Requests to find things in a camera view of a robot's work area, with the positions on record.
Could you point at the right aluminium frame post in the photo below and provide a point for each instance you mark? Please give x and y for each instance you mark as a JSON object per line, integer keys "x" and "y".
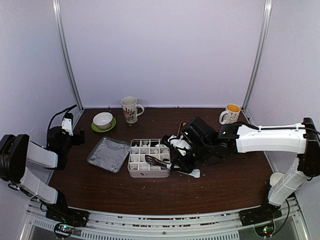
{"x": 263, "y": 35}

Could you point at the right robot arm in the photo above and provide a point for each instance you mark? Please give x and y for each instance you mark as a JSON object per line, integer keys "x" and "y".
{"x": 300, "y": 138}

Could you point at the white ceramic bowl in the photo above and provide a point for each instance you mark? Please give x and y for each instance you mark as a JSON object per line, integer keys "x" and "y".
{"x": 103, "y": 120}

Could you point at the red chocolate tray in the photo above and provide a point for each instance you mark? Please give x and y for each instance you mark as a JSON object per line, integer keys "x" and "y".
{"x": 181, "y": 125}

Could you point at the yellow inside floral mug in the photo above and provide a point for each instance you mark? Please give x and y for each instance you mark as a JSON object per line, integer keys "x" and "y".
{"x": 230, "y": 114}

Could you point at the front aluminium rail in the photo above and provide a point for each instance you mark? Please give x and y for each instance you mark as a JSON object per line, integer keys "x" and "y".
{"x": 225, "y": 225}

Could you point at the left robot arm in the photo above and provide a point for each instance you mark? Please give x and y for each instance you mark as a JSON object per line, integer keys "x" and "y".
{"x": 17, "y": 150}

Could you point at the green saucer plate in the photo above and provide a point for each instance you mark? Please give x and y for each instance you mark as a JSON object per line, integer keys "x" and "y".
{"x": 96, "y": 129}

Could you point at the bunny tin lid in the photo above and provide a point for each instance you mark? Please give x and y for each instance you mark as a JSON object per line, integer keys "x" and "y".
{"x": 109, "y": 154}

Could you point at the aluminium frame post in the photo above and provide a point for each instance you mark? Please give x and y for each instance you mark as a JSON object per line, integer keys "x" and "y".
{"x": 263, "y": 35}
{"x": 65, "y": 53}

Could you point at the white handled tongs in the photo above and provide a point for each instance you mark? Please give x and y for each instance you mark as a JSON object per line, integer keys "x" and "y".
{"x": 153, "y": 161}

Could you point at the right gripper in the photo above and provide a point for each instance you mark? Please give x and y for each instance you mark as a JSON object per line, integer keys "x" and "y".
{"x": 178, "y": 161}

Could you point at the white cup near base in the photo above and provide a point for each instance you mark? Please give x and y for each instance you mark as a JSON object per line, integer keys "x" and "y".
{"x": 274, "y": 178}

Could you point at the tin box with dividers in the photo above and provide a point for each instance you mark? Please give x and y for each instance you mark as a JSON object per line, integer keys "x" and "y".
{"x": 137, "y": 166}

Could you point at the seashell coral mug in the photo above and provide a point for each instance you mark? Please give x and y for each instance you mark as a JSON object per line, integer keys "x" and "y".
{"x": 131, "y": 109}

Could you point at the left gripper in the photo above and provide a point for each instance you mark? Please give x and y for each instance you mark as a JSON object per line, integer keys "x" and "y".
{"x": 77, "y": 141}

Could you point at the left aluminium frame post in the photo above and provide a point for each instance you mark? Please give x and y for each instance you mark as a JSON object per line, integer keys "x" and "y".
{"x": 65, "y": 53}

